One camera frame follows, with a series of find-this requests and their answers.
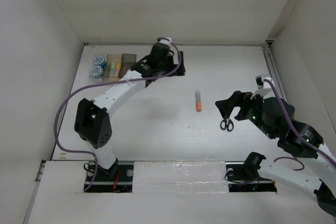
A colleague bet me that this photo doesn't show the smoky grey plastic container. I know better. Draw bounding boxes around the smoky grey plastic container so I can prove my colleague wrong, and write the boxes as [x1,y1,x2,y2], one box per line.
[119,54,137,78]

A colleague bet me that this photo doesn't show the amber plastic container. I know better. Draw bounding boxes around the amber plastic container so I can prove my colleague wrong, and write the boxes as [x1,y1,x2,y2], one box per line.
[104,54,122,82]

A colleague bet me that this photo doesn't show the aluminium rail right edge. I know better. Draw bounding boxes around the aluminium rail right edge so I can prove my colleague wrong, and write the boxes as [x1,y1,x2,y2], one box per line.
[262,40,292,120]

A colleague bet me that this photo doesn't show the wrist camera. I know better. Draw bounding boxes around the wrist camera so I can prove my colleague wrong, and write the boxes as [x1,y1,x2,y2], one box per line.
[157,37,173,48]
[250,74,275,100]

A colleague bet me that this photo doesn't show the black handled scissors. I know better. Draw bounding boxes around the black handled scissors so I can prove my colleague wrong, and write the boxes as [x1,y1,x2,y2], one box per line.
[219,112,234,132]

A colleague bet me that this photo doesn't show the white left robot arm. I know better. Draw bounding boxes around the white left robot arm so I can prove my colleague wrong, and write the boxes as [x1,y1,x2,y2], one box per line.
[74,37,185,180]

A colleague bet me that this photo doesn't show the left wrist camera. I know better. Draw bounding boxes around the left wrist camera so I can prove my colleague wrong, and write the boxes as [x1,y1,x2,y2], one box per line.
[157,37,173,48]

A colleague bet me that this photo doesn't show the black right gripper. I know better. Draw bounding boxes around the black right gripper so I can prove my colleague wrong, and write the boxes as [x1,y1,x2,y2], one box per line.
[214,88,276,138]

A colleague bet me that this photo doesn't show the green capped highlighter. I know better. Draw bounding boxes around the green capped highlighter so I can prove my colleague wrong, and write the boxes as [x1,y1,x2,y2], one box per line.
[109,62,116,77]

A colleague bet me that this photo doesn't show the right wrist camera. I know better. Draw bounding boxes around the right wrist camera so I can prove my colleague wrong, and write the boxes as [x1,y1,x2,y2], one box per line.
[250,74,275,100]

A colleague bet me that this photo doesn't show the orange capped grey highlighter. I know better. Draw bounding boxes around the orange capped grey highlighter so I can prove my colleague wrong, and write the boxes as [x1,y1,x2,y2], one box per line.
[195,91,202,112]

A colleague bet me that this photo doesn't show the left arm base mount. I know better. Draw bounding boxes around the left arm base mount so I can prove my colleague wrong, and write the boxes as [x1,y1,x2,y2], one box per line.
[83,162,134,193]

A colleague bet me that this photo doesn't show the clear plastic container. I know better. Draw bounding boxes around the clear plastic container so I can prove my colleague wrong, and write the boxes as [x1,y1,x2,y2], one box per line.
[89,54,107,83]

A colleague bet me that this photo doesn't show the yellow capped orange highlighter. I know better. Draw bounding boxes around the yellow capped orange highlighter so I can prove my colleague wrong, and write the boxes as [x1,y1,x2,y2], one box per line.
[114,62,121,77]

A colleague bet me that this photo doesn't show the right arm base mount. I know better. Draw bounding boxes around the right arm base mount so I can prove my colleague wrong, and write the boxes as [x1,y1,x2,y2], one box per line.
[224,152,277,193]

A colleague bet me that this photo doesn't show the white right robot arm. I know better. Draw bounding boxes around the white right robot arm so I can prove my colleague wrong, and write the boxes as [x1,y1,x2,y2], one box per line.
[215,91,335,216]

